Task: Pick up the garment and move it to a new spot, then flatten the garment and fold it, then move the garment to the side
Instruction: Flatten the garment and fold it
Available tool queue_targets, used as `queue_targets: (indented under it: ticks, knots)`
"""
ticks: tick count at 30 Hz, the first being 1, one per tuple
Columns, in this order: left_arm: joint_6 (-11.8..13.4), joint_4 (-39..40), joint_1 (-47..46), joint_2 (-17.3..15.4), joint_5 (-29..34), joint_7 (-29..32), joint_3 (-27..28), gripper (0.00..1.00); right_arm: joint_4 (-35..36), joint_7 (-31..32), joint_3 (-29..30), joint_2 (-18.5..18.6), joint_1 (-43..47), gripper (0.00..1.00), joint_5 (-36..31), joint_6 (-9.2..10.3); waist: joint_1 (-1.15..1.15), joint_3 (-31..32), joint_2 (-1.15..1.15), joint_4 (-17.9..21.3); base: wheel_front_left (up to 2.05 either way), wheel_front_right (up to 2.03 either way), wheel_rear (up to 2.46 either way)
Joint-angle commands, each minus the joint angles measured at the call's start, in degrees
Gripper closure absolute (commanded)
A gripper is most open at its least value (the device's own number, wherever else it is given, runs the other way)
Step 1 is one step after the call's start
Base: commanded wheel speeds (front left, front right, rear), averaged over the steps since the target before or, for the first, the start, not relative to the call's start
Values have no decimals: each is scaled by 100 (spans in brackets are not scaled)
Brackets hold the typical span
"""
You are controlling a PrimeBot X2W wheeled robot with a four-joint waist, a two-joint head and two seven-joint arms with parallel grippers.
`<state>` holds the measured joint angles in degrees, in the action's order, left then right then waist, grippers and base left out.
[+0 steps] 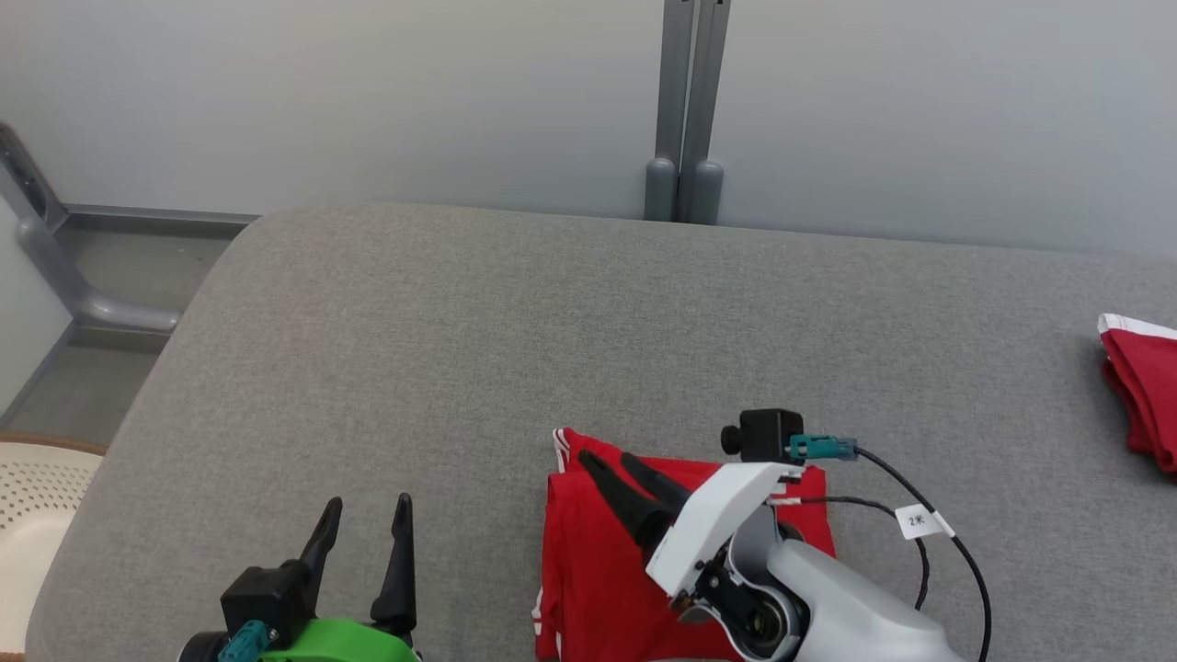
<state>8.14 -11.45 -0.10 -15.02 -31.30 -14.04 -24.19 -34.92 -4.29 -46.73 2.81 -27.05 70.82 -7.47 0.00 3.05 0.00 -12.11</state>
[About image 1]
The red white jersey shirt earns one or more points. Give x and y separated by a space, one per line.
588 570

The red shorts with white stripe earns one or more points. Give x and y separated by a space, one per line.
1149 386

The grey partition post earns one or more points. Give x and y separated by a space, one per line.
708 92
671 92

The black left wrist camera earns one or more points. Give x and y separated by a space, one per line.
267 598

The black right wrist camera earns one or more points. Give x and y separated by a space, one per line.
768 434

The teal camera connector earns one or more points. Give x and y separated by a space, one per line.
244 641
823 449

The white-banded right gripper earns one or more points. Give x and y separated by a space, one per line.
708 524

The grey wall baseboard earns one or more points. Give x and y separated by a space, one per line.
156 217

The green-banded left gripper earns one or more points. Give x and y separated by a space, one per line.
349 642

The cream perforated laundry basket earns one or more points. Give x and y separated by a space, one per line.
37 515

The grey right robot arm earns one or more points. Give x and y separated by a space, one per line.
846 616

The teal right camera connector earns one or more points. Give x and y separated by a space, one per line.
823 449

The teal left camera connector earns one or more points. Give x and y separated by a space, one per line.
244 641

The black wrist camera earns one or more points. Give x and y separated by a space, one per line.
768 434
267 598

